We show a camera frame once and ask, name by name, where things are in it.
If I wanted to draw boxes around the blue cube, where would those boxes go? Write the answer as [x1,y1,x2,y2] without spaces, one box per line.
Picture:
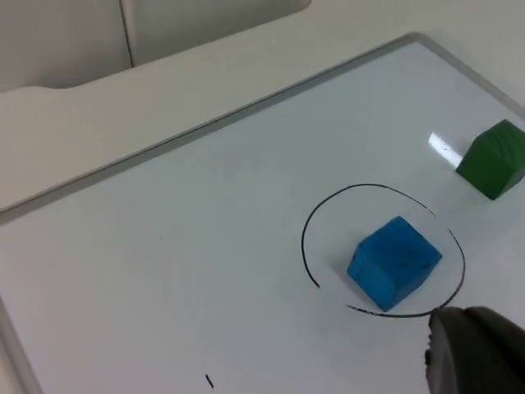
[346,215,444,312]

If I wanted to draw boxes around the green cube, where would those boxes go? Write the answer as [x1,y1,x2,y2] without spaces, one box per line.
[454,118,525,201]

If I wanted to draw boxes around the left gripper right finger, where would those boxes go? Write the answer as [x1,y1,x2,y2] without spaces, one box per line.
[465,305,525,394]

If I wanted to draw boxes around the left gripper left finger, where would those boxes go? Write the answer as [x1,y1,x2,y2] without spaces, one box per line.
[423,306,506,394]

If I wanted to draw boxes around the grey-framed whiteboard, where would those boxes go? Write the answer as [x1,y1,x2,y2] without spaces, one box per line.
[0,31,525,394]

